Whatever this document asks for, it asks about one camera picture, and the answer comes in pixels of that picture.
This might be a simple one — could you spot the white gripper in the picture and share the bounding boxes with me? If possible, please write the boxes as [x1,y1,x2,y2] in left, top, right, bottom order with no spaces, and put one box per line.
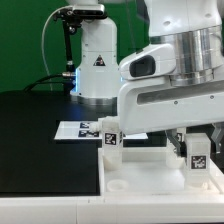
[117,77,224,157]

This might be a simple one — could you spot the white front fence bar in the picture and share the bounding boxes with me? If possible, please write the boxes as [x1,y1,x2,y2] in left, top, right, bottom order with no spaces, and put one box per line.
[0,195,224,224]

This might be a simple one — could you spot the black cables on table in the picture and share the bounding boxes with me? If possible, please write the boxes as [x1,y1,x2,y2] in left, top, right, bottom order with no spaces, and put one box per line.
[23,72,77,93]

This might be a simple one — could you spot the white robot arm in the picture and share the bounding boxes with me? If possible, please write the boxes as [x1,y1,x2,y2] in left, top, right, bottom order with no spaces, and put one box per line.
[67,0,224,143]

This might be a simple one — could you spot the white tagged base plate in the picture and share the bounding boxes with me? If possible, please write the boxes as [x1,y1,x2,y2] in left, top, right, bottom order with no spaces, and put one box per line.
[53,121,149,141]

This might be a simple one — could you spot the white square tabletop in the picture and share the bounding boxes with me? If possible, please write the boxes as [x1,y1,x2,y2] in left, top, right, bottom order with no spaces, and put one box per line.
[98,147,224,195]

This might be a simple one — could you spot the grey camera cable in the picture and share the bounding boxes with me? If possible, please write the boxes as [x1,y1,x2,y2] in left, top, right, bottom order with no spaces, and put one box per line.
[41,6,64,92]

